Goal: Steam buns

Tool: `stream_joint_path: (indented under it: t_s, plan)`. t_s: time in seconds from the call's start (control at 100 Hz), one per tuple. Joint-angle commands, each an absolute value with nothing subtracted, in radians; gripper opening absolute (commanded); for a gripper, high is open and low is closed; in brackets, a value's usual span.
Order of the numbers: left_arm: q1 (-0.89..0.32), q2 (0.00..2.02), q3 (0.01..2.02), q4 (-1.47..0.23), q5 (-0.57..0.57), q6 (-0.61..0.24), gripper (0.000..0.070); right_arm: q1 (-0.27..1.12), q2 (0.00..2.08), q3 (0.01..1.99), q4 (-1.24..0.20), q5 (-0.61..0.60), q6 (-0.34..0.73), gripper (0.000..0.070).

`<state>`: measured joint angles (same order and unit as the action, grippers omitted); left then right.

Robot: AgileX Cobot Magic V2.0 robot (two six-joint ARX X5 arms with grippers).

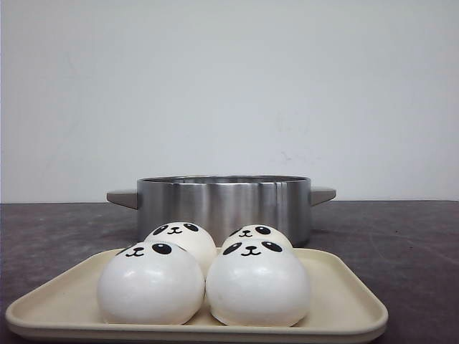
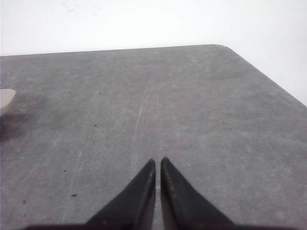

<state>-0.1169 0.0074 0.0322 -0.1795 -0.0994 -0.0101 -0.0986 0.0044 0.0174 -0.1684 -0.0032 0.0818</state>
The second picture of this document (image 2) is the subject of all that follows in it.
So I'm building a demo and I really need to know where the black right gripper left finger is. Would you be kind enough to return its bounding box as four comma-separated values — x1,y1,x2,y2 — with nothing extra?
86,159,156,230

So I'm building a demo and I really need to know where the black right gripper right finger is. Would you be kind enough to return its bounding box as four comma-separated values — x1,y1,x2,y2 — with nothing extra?
160,157,234,230

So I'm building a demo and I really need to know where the steel pot with grey handles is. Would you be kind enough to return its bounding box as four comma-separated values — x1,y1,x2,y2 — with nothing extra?
0,89,16,116

